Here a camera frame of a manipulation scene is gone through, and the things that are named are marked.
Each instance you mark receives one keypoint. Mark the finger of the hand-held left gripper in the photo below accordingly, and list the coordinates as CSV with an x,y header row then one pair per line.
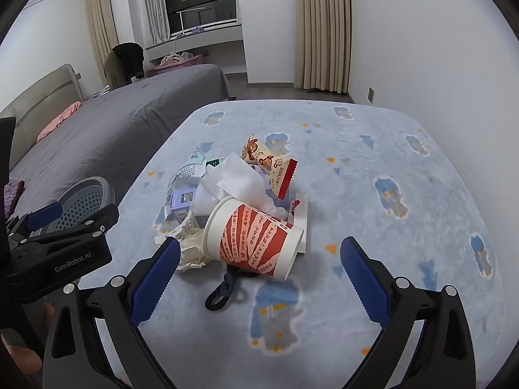
x,y
81,223
44,214

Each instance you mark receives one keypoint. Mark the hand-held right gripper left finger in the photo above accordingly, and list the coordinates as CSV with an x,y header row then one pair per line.
x,y
156,281

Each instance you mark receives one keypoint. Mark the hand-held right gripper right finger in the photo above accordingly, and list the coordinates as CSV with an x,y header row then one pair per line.
x,y
365,281

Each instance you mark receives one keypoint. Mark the grey perforated plastic basket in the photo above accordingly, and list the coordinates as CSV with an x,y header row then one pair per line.
x,y
87,202

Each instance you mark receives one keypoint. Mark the printed paper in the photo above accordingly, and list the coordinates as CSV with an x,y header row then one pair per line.
x,y
190,247

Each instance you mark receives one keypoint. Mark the red and white paper cup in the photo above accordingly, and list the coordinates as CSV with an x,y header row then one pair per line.
x,y
251,243

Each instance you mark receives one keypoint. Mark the white tissue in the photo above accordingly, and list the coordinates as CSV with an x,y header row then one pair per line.
x,y
239,178

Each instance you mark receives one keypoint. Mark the red and cream snack wrapper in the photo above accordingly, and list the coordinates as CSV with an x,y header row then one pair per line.
x,y
269,162

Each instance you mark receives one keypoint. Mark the person's left hand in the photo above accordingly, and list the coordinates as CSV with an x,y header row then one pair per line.
x,y
24,360

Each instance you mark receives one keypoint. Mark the purple fluffy blanket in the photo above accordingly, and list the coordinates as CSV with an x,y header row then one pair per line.
x,y
12,194

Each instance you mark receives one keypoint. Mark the small purple box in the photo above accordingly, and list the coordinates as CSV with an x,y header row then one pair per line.
x,y
182,204

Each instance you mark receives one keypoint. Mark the pink pillow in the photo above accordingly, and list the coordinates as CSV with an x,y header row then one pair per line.
x,y
61,119

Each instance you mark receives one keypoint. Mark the light blue printed blanket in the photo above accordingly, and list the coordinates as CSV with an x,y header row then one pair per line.
x,y
365,170

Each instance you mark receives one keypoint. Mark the bed with grey sheet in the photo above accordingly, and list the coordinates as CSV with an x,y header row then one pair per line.
x,y
121,117

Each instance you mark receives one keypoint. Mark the light blue wipes packet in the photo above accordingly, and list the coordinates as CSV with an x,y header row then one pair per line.
x,y
184,172

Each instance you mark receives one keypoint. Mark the beige headboard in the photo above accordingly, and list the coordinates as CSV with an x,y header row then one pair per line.
x,y
36,93

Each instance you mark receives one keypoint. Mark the green packet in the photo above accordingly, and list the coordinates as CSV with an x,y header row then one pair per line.
x,y
213,163

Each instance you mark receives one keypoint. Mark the beige chair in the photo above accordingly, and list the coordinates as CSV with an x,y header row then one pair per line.
x,y
108,69

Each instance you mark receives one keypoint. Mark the pink tub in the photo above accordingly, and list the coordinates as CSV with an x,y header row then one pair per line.
x,y
178,68

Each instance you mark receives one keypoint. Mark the pile of clothes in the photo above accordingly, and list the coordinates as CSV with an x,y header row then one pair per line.
x,y
176,58

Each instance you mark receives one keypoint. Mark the narrow beige curtain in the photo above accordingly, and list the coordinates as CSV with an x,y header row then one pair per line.
x,y
101,16

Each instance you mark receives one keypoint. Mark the white desk lamp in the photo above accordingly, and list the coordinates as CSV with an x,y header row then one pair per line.
x,y
181,20

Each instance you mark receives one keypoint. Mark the white window sill bench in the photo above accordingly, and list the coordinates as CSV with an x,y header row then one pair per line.
x,y
219,38

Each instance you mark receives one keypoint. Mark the white sheer curtain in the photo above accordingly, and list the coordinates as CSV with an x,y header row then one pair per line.
x,y
154,4

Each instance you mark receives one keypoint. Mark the wide beige curtain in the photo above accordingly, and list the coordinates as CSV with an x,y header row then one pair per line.
x,y
322,28

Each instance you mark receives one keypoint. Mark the wall socket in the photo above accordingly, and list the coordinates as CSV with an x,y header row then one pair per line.
x,y
369,95

